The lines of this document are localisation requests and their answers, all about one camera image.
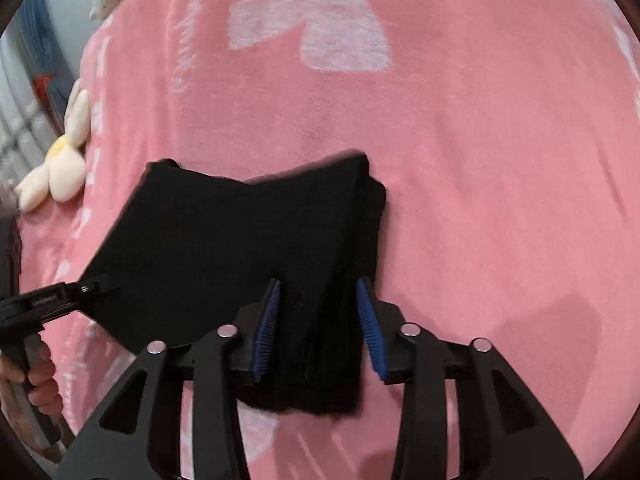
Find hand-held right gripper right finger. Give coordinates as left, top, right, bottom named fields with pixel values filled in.
left=356, top=276, right=586, bottom=480

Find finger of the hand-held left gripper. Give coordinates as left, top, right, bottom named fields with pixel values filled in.
left=62, top=275, right=122, bottom=312

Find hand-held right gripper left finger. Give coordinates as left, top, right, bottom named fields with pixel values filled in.
left=56, top=278, right=283, bottom=480

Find black pants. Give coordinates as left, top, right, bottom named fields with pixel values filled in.
left=75, top=149, right=388, bottom=417

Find person's left hand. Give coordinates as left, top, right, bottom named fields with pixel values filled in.
left=0, top=342, right=63, bottom=418

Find cream flower plush toy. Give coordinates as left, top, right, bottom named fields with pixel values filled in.
left=14, top=89, right=92, bottom=212

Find white ribbed panel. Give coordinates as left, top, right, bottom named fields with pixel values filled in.
left=0, top=95, right=48, bottom=181

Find pink printed blanket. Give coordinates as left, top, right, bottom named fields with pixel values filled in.
left=15, top=0, right=640, bottom=480

